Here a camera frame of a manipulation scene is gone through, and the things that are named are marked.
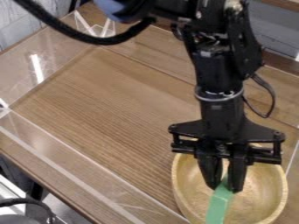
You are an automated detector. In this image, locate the green rectangular block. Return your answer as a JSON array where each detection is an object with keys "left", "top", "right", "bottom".
[{"left": 206, "top": 175, "right": 234, "bottom": 224}]

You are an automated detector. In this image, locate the clear acrylic corner bracket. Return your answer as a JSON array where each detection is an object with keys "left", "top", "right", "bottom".
[{"left": 74, "top": 10, "right": 116, "bottom": 38}]

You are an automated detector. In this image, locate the brown wooden bowl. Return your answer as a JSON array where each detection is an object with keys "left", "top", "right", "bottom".
[{"left": 172, "top": 154, "right": 288, "bottom": 224}]

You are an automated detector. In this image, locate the clear acrylic enclosure wall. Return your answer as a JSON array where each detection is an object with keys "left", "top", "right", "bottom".
[{"left": 0, "top": 106, "right": 190, "bottom": 224}]

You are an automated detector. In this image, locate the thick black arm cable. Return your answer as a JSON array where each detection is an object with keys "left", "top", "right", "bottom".
[{"left": 13, "top": 0, "right": 156, "bottom": 46}]

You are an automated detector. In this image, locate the black cable bottom left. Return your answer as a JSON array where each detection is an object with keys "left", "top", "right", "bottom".
[{"left": 0, "top": 198, "right": 56, "bottom": 224}]

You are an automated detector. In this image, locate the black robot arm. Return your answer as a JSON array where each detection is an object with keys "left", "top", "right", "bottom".
[{"left": 95, "top": 0, "right": 286, "bottom": 193}]

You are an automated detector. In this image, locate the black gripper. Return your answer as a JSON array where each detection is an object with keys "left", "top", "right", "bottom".
[{"left": 168, "top": 93, "right": 286, "bottom": 193}]

